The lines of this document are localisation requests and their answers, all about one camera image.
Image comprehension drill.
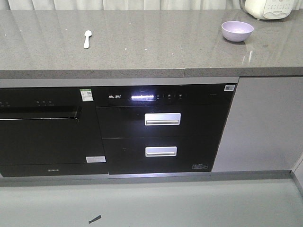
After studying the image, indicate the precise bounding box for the pale green plastic spoon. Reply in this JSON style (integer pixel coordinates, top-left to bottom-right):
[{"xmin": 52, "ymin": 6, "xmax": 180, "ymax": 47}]
[{"xmin": 83, "ymin": 30, "xmax": 92, "ymax": 49}]

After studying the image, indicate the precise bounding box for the purple plastic bowl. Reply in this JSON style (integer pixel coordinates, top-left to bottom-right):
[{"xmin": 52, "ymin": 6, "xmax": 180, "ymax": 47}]
[{"xmin": 221, "ymin": 21, "xmax": 254, "ymax": 42}]

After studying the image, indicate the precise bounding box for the black disinfection cabinet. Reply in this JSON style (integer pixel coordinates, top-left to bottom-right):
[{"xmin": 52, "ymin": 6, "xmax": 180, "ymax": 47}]
[{"xmin": 92, "ymin": 84, "xmax": 236, "ymax": 175}]

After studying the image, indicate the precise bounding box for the black built-in dishwasher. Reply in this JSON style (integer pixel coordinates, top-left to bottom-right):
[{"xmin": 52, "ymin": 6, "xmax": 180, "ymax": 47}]
[{"xmin": 0, "ymin": 87, "xmax": 108, "ymax": 177}]

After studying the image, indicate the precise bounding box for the grey cabinet door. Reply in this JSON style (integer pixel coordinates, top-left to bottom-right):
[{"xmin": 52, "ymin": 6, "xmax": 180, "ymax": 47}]
[{"xmin": 213, "ymin": 77, "xmax": 303, "ymax": 172}]

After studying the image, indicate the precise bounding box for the black tape strip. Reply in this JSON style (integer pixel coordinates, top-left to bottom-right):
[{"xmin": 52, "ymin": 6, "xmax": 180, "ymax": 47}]
[{"xmin": 88, "ymin": 215, "xmax": 102, "ymax": 224}]

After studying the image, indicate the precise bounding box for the white blender appliance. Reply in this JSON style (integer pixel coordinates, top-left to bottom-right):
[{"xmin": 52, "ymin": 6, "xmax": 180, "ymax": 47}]
[{"xmin": 242, "ymin": 0, "xmax": 296, "ymax": 20}]

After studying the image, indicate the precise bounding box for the grey side cabinet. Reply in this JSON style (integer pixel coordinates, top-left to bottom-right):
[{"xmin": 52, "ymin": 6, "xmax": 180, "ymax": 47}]
[{"xmin": 291, "ymin": 155, "xmax": 303, "ymax": 196}]

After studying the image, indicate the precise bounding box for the white curtain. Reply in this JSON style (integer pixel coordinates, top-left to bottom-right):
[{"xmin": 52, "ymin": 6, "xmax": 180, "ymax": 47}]
[{"xmin": 0, "ymin": 0, "xmax": 241, "ymax": 10}]

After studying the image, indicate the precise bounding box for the upper silver drawer handle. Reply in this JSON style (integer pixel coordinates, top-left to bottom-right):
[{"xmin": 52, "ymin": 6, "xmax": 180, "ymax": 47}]
[{"xmin": 144, "ymin": 113, "xmax": 181, "ymax": 126}]

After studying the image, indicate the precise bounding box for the silver drawer handle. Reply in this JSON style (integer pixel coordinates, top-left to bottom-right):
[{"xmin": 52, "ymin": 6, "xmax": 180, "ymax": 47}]
[
  {"xmin": 145, "ymin": 146, "xmax": 178, "ymax": 157},
  {"xmin": 144, "ymin": 113, "xmax": 181, "ymax": 126}
]

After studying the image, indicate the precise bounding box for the lower silver drawer handle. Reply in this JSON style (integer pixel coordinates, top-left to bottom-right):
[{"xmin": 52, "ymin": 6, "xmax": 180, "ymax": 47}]
[{"xmin": 145, "ymin": 146, "xmax": 178, "ymax": 157}]

